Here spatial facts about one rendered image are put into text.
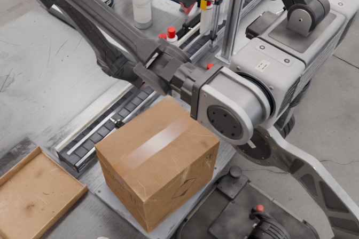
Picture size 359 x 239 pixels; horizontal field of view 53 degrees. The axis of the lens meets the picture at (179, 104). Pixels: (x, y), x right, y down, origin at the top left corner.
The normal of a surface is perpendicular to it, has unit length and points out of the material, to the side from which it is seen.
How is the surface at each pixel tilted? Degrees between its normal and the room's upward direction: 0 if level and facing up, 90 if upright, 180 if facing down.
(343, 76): 0
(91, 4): 31
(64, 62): 0
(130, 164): 0
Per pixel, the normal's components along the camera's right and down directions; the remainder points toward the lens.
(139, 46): 0.14, -0.13
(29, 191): 0.02, -0.61
